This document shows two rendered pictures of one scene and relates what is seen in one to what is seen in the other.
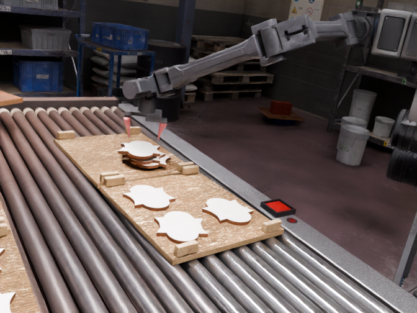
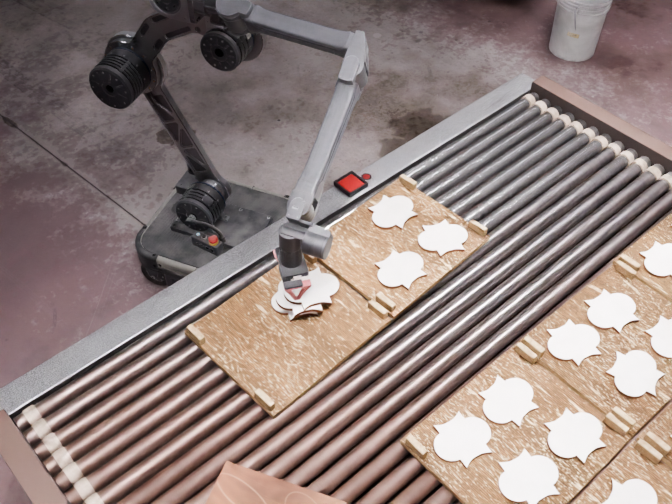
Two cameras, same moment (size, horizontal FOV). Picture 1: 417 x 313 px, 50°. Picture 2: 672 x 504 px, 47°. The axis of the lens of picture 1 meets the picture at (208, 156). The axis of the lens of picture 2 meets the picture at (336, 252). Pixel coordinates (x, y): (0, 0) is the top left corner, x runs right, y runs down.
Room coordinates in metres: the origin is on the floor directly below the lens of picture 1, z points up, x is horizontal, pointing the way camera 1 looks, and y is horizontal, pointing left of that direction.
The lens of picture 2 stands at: (1.45, 1.52, 2.57)
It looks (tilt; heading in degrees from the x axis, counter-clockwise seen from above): 48 degrees down; 263
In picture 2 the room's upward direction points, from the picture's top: straight up
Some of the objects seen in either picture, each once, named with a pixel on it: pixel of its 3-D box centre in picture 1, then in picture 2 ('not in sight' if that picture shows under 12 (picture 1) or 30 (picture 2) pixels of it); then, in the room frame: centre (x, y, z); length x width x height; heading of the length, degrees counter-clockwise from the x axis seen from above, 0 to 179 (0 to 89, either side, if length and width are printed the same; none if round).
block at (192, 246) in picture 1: (186, 248); (477, 227); (0.87, 0.02, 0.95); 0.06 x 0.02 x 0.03; 128
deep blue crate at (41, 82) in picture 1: (38, 73); not in sight; (5.28, 2.19, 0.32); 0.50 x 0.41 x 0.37; 128
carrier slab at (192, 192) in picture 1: (187, 208); (397, 243); (1.11, 0.04, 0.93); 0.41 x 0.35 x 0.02; 38
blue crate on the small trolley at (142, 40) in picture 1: (120, 36); not in sight; (4.72, 1.09, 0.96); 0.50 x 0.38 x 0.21; 56
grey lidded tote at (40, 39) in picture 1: (44, 37); not in sight; (5.29, 2.11, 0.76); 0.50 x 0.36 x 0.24; 137
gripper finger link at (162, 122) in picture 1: (155, 127); not in sight; (1.42, 0.19, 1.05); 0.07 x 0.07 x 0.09; 9
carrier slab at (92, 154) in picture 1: (122, 156); (288, 326); (1.44, 0.30, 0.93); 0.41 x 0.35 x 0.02; 38
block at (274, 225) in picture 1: (271, 225); (408, 182); (1.04, -0.19, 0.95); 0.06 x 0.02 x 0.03; 128
